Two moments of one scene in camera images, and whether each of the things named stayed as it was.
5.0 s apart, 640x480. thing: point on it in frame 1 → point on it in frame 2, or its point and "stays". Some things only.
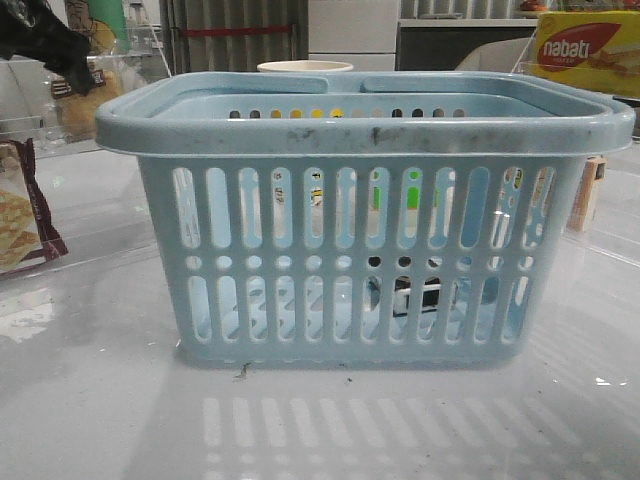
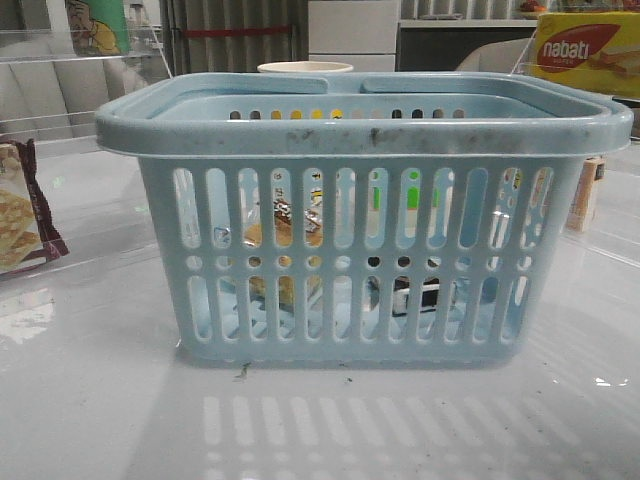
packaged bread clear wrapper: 77,113 → 313,237
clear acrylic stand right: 605,59 stays
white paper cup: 304,66 stays
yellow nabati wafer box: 599,50 stays
